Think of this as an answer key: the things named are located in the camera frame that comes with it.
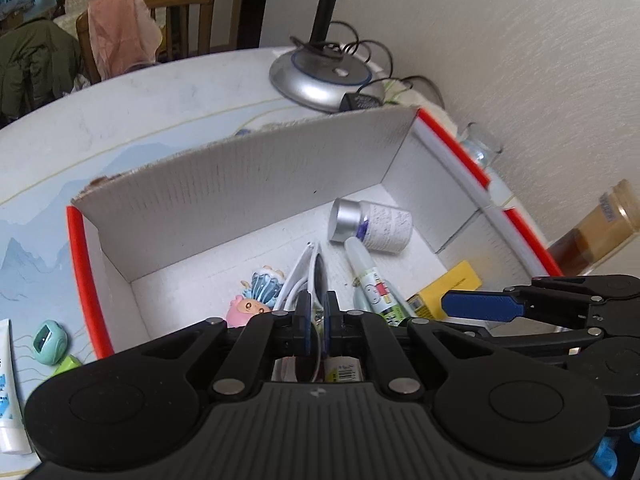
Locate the mint green finger counter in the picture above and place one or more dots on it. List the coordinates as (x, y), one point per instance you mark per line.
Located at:
(47, 342)

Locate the clear glass jar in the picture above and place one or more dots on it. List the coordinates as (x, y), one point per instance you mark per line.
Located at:
(480, 147)

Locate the wooden chair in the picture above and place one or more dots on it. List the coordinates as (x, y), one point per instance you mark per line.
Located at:
(180, 15)

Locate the olive green jacket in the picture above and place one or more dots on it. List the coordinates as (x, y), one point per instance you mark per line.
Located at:
(35, 67)

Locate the white desk lamp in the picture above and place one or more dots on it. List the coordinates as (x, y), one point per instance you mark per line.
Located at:
(320, 75)

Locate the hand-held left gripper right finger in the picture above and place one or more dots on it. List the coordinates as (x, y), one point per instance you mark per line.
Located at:
(330, 332)

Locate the yellow small box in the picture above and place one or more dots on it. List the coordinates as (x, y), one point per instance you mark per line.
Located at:
(445, 282)

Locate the silver cap white bottle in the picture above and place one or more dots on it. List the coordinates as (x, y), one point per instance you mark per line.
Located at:
(372, 225)

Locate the white glue bottle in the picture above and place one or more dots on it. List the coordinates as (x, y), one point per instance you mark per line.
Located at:
(375, 285)

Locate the brown glass bottle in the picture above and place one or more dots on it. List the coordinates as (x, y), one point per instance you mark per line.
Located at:
(595, 232)

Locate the pink and blue toy figurine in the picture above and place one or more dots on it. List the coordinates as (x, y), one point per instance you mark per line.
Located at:
(260, 292)

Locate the black power adapter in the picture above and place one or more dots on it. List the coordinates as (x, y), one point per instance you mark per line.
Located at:
(361, 101)

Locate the white and blue tube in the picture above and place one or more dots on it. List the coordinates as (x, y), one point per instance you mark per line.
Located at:
(7, 390)

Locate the red and white cardboard box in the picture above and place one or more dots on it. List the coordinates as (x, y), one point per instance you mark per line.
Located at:
(250, 195)

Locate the person's right hand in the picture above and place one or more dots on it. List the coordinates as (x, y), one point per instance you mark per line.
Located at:
(617, 452)

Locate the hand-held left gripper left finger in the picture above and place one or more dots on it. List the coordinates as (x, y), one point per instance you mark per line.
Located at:
(303, 332)

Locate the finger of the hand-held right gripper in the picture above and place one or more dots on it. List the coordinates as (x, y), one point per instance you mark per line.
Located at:
(480, 305)
(525, 340)

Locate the pink cloth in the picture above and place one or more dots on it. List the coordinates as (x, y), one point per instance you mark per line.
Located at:
(122, 35)

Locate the white sunglasses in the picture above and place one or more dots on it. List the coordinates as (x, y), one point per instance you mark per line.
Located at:
(312, 272)

